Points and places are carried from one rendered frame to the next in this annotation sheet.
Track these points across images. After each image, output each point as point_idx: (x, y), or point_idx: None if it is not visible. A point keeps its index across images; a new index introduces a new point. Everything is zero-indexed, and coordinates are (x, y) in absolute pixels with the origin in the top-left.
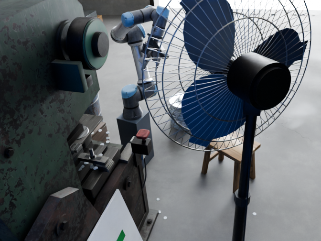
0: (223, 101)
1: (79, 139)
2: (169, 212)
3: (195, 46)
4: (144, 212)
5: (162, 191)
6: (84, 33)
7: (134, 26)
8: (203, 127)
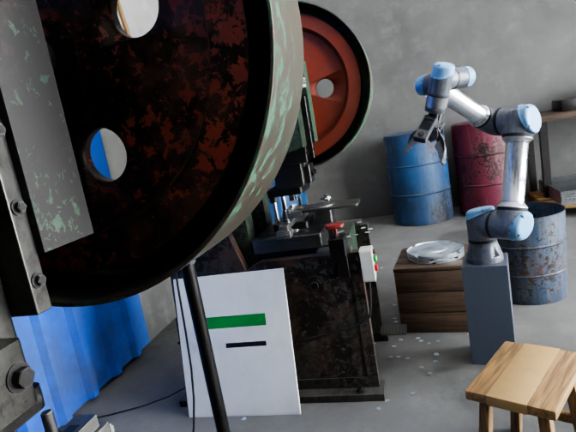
0: None
1: (309, 208)
2: (390, 410)
3: None
4: (363, 374)
5: (431, 394)
6: None
7: (512, 109)
8: None
